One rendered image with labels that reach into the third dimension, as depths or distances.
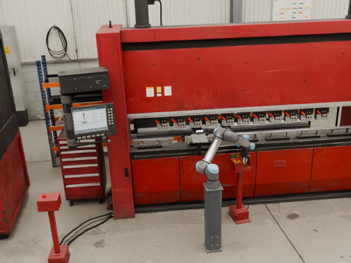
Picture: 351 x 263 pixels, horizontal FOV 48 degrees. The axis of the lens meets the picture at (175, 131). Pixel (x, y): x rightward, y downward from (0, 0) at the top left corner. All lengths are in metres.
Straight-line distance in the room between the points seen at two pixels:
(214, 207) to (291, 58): 1.98
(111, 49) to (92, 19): 4.30
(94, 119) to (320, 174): 2.98
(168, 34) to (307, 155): 2.30
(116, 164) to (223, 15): 5.08
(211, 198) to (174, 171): 0.94
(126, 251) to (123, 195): 0.72
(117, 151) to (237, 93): 1.59
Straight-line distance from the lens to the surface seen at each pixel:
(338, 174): 5.58
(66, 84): 4.16
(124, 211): 5.09
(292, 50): 4.90
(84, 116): 4.23
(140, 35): 4.53
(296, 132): 5.24
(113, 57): 4.38
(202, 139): 4.76
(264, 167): 5.15
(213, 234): 4.40
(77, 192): 5.42
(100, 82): 4.18
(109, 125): 4.30
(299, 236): 4.90
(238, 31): 4.66
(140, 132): 5.13
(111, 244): 4.75
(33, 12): 8.78
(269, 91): 4.92
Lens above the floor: 2.80
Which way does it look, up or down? 21 degrees down
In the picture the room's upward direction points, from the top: 2 degrees counter-clockwise
